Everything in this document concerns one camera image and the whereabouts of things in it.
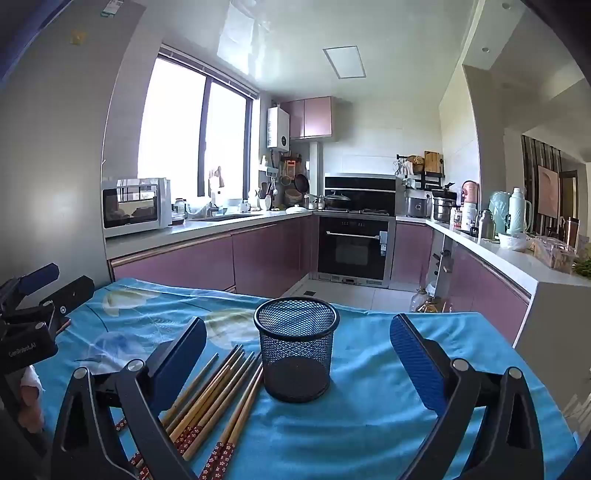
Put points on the clear plastic container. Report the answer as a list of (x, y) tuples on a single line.
[(554, 254)]

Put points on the white microwave oven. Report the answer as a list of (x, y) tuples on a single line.
[(134, 207)]

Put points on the kitchen window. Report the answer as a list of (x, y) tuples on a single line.
[(175, 129)]

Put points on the green leafy vegetables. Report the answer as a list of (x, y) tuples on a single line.
[(584, 268)]

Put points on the black lidded wok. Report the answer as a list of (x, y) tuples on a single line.
[(337, 199)]

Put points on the black wall rack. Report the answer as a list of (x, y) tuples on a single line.
[(427, 177)]

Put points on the pink wall cabinets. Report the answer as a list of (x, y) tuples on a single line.
[(309, 117)]

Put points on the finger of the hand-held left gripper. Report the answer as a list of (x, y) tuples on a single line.
[(39, 278), (76, 290)]

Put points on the white utensil crock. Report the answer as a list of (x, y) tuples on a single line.
[(264, 202)]

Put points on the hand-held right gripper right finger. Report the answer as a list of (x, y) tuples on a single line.
[(415, 364)]

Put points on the silver rice cooker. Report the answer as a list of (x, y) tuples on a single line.
[(418, 205)]

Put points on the pink wall picture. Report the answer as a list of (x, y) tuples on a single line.
[(548, 191)]

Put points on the glass jar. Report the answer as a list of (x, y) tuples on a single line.
[(180, 207)]

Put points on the wooden cutting board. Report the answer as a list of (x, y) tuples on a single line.
[(433, 162)]

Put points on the steel vacuum flask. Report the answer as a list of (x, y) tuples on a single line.
[(485, 226)]

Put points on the blue floral tablecloth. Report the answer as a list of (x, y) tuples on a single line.
[(351, 438)]

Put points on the orange hanging board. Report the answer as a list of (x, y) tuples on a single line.
[(291, 168)]

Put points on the black built-in oven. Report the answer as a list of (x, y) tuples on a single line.
[(353, 249)]

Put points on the gas hob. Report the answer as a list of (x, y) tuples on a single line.
[(364, 212)]

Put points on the brown tumbler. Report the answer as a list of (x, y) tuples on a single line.
[(572, 233)]

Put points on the black mesh utensil holder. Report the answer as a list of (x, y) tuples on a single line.
[(295, 350)]

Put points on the ceiling light panel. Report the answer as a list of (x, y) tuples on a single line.
[(344, 62)]

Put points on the white water heater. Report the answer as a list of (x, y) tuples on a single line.
[(278, 127)]

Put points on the pink thermos kettle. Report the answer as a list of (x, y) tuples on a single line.
[(470, 191)]

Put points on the person's left hand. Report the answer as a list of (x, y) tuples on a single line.
[(31, 408)]

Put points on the black hanging frying pan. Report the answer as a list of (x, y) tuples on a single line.
[(302, 183)]

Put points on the black range hood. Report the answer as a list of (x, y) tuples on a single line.
[(360, 184)]

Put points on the black skillet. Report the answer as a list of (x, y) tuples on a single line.
[(443, 190)]

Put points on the bamboo basket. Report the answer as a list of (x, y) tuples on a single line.
[(293, 196)]

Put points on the bundle of wooden chopsticks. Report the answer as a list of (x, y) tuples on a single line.
[(221, 392)]

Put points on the white canister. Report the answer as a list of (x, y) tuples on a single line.
[(469, 216)]

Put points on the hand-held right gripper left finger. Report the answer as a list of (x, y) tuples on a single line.
[(182, 360)]

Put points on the yellow cooking oil bottle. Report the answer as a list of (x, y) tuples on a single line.
[(431, 307)]

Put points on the steel steamer pot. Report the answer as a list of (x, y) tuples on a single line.
[(443, 210)]

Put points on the mint green thermos flask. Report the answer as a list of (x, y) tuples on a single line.
[(519, 212)]

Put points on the kitchen sink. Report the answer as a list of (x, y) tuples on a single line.
[(226, 217)]

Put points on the brown door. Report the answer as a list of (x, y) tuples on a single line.
[(569, 196)]

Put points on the dark slatted partition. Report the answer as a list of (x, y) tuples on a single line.
[(530, 184)]

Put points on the white bowl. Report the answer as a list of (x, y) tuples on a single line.
[(513, 242)]

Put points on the pink base cabinets with sink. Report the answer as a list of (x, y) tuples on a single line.
[(184, 263)]

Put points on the pink base cabinet peninsula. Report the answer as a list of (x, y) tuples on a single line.
[(485, 286)]

